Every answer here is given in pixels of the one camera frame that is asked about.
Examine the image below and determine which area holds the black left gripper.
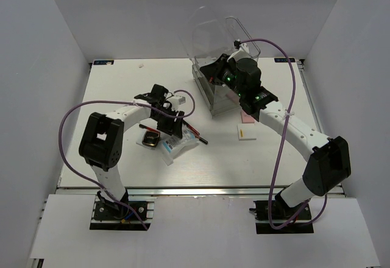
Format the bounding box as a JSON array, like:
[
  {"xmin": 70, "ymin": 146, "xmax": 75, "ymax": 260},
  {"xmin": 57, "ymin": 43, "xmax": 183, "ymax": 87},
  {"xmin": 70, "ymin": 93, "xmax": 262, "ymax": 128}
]
[{"xmin": 151, "ymin": 107, "xmax": 184, "ymax": 138}]

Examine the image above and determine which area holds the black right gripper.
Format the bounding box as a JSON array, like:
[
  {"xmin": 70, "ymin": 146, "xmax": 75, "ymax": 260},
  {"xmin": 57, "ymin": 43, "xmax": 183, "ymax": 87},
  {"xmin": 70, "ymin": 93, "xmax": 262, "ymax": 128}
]
[{"xmin": 200, "ymin": 54, "xmax": 246, "ymax": 98}]

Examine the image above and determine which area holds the clear packet blue label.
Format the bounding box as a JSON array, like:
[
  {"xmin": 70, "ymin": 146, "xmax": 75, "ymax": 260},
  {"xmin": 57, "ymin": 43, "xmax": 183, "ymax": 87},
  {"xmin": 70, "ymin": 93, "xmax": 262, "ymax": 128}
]
[{"xmin": 157, "ymin": 127, "xmax": 199, "ymax": 166}]

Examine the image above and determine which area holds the clear acrylic makeup organizer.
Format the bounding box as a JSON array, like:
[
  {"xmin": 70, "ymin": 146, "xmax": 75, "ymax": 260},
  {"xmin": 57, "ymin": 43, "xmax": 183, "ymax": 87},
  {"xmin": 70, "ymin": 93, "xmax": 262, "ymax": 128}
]
[{"xmin": 180, "ymin": 6, "xmax": 261, "ymax": 116}]

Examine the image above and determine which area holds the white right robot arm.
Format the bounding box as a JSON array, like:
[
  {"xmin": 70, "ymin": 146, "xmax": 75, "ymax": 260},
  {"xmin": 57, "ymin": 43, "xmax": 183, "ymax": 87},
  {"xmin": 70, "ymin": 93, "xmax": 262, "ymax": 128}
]
[{"xmin": 200, "ymin": 54, "xmax": 351, "ymax": 219}]

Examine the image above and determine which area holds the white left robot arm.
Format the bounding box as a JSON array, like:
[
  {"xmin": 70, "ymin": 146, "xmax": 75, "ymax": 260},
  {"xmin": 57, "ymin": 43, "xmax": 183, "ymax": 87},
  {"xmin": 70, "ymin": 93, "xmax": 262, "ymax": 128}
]
[{"xmin": 79, "ymin": 84, "xmax": 186, "ymax": 219}]

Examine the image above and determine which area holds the pink makeup box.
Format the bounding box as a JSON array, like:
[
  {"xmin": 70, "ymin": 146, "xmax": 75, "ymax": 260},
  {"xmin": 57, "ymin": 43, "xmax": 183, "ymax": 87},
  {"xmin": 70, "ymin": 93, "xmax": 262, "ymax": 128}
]
[{"xmin": 241, "ymin": 111, "xmax": 256, "ymax": 124}]

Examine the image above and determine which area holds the red lip gloss black cap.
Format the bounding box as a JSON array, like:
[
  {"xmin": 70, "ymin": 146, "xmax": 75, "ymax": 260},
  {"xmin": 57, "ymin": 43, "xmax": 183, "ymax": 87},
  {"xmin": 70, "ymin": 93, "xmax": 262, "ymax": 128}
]
[{"xmin": 183, "ymin": 121, "xmax": 200, "ymax": 136}]

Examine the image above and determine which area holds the black square compact case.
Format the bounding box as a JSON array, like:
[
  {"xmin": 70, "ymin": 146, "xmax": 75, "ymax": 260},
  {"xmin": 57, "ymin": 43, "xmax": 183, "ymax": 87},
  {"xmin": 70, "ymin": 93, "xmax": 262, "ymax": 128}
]
[{"xmin": 141, "ymin": 130, "xmax": 160, "ymax": 148}]

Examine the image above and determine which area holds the red lip gloss tube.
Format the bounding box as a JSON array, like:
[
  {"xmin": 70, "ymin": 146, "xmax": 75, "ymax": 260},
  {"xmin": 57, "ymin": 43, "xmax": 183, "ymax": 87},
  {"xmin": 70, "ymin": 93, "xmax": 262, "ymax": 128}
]
[{"xmin": 195, "ymin": 135, "xmax": 208, "ymax": 145}]

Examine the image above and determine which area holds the short red lip pencil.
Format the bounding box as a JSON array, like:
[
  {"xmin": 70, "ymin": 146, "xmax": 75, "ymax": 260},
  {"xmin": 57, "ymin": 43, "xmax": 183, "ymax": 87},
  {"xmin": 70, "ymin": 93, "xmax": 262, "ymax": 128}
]
[{"xmin": 138, "ymin": 124, "xmax": 158, "ymax": 132}]

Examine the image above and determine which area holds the blue table label right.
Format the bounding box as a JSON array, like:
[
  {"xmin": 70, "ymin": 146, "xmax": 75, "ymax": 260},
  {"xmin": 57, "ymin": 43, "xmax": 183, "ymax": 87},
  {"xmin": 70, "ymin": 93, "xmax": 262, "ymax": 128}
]
[{"xmin": 274, "ymin": 57, "xmax": 296, "ymax": 63}]

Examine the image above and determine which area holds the blue table label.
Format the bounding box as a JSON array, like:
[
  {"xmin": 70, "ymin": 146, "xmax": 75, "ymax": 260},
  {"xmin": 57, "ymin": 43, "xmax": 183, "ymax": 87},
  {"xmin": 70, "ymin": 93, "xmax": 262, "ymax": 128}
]
[
  {"xmin": 93, "ymin": 60, "xmax": 114, "ymax": 66},
  {"xmin": 274, "ymin": 57, "xmax": 296, "ymax": 63}
]

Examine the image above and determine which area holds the white box yellow label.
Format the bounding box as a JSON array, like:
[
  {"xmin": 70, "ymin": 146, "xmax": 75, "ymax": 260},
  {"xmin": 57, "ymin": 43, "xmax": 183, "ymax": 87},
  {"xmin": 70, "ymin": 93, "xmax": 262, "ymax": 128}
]
[{"xmin": 237, "ymin": 124, "xmax": 257, "ymax": 141}]

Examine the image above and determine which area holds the blue table label left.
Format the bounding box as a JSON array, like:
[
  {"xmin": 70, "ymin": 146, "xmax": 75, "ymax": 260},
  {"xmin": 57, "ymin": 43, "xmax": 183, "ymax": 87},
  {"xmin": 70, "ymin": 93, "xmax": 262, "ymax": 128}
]
[{"xmin": 93, "ymin": 60, "xmax": 114, "ymax": 66}]

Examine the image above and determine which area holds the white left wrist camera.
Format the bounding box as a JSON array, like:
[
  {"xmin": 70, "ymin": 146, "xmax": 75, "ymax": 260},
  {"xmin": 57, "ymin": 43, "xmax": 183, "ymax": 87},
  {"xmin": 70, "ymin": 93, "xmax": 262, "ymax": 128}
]
[{"xmin": 166, "ymin": 96, "xmax": 186, "ymax": 111}]

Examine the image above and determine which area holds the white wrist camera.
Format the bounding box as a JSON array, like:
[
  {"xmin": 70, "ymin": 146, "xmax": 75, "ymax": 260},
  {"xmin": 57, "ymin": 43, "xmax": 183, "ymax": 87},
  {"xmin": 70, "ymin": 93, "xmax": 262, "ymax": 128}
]
[
  {"xmin": 229, "ymin": 40, "xmax": 252, "ymax": 62},
  {"xmin": 166, "ymin": 96, "xmax": 186, "ymax": 111}
]

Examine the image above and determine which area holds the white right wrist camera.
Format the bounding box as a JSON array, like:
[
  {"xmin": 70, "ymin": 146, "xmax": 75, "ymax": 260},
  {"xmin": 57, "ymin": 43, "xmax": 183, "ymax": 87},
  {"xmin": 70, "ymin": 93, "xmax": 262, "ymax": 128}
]
[{"xmin": 229, "ymin": 40, "xmax": 252, "ymax": 62}]

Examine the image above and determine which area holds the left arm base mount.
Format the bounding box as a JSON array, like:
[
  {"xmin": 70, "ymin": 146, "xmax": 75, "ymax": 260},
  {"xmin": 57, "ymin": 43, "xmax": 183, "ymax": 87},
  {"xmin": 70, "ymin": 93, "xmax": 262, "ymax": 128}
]
[{"xmin": 90, "ymin": 191, "xmax": 154, "ymax": 231}]

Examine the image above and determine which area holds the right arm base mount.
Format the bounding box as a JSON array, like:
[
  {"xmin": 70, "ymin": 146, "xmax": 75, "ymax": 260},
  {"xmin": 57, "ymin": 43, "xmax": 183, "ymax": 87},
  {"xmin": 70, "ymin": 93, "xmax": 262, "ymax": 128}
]
[{"xmin": 249, "ymin": 200, "xmax": 314, "ymax": 235}]

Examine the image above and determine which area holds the aluminium table edge rail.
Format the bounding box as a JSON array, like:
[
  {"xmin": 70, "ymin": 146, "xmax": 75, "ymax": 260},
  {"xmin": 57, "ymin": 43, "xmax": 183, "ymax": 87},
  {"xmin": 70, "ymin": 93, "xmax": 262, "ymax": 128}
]
[{"xmin": 54, "ymin": 185, "xmax": 345, "ymax": 200}]

